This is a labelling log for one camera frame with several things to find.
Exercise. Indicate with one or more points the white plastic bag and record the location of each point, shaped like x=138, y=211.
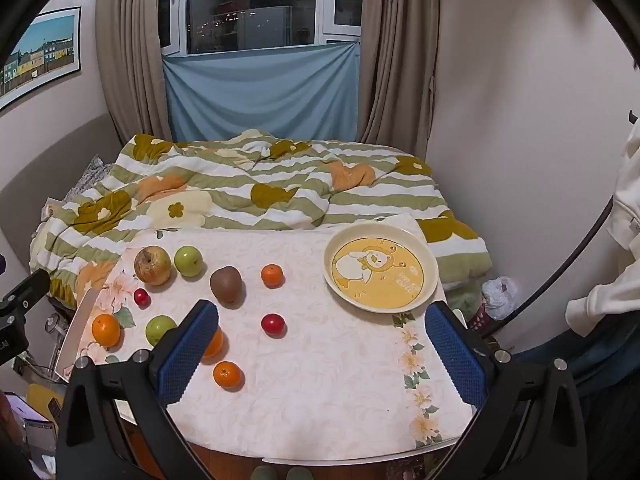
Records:
x=500, y=292

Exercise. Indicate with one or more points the orange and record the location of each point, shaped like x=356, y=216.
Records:
x=106, y=331
x=215, y=345

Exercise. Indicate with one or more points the grey patterned pillow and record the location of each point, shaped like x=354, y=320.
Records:
x=87, y=176

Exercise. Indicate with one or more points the brown kiwi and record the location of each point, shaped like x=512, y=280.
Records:
x=226, y=286

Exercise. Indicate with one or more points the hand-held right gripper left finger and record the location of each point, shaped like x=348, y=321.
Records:
x=186, y=355

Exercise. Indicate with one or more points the white floral tablecloth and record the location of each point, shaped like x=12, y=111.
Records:
x=325, y=360

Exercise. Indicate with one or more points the person's dark blue pants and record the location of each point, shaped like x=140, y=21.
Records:
x=600, y=360

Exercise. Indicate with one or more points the small tangerine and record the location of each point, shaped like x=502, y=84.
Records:
x=227, y=375
x=272, y=276

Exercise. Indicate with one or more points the green slipper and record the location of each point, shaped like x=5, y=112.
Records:
x=299, y=473
x=262, y=473

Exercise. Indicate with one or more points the wall poster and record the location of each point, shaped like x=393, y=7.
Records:
x=40, y=55

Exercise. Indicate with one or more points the beige curtain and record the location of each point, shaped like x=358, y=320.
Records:
x=400, y=60
x=135, y=50

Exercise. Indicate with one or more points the person's white jacket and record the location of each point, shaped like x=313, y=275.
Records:
x=622, y=240

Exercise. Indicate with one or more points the cream plate with yellow cartoon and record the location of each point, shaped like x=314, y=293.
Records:
x=381, y=270

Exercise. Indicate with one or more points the green apple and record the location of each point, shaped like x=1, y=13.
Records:
x=188, y=261
x=159, y=330

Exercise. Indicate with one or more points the small red tomato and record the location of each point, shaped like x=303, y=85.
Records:
x=142, y=298
x=273, y=325

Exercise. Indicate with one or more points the blue cloth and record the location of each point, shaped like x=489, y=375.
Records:
x=260, y=95

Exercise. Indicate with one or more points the green striped floral blanket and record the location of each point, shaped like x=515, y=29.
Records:
x=280, y=195

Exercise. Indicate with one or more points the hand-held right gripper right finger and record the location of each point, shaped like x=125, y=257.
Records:
x=457, y=360

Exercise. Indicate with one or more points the window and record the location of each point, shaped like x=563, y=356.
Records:
x=260, y=5

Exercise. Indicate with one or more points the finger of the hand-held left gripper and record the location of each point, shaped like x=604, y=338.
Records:
x=27, y=287

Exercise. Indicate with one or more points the lit screen device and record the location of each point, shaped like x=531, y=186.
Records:
x=37, y=435

